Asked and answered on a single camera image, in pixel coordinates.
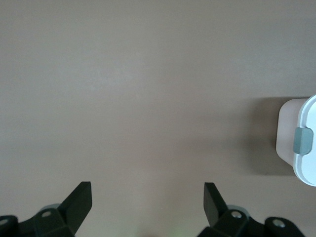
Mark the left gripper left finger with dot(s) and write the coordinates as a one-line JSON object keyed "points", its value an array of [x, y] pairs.
{"points": [[61, 217]]}

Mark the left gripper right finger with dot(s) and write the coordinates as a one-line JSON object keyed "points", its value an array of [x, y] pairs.
{"points": [[229, 222]]}

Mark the white box lid grey latches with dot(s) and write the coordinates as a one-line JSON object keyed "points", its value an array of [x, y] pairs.
{"points": [[308, 168]]}

